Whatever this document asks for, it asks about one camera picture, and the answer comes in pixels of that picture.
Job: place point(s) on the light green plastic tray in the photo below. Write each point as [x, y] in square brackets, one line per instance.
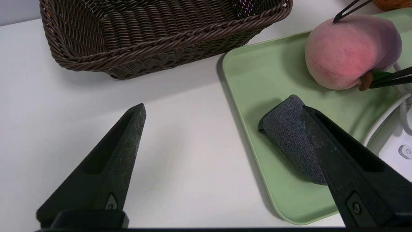
[257, 71]

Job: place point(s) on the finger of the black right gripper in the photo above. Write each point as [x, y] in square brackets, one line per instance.
[399, 79]
[337, 18]

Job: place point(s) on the pink plush peach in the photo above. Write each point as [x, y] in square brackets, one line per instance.
[344, 54]

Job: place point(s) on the orange wicker basket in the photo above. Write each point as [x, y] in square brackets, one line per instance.
[392, 4]

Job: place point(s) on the dark brown wicker basket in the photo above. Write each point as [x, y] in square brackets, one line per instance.
[145, 42]

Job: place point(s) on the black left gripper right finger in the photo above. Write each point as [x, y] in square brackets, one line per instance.
[360, 180]

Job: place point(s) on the grey towel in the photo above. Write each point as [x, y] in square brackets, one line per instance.
[288, 135]

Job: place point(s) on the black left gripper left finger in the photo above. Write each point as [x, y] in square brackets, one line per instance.
[109, 174]

